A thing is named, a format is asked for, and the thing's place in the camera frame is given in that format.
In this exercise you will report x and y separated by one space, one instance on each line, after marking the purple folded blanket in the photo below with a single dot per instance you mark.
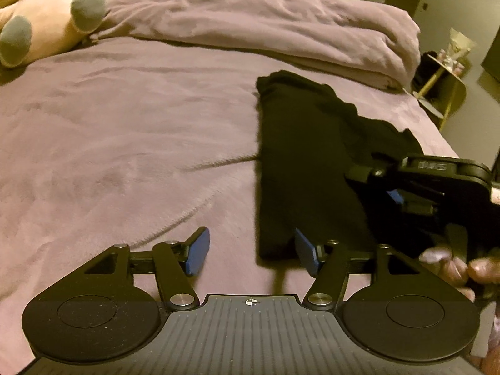
370 42

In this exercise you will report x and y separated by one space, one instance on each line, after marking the black garment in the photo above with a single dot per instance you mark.
309 139

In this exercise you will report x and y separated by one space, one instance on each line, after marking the pink plush toy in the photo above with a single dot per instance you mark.
34 29

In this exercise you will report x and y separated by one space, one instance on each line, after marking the flower bouquet on table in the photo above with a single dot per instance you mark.
457 50

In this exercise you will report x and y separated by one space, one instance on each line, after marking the round side table gold legs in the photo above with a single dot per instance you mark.
438 87

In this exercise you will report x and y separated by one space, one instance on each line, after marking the purple bed sheet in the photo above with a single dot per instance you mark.
136 142

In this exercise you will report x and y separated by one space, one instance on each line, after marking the right hand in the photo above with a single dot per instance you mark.
483 270

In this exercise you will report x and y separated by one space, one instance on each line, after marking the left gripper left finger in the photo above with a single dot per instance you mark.
174 264

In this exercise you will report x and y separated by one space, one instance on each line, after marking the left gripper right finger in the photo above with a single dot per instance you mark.
329 265

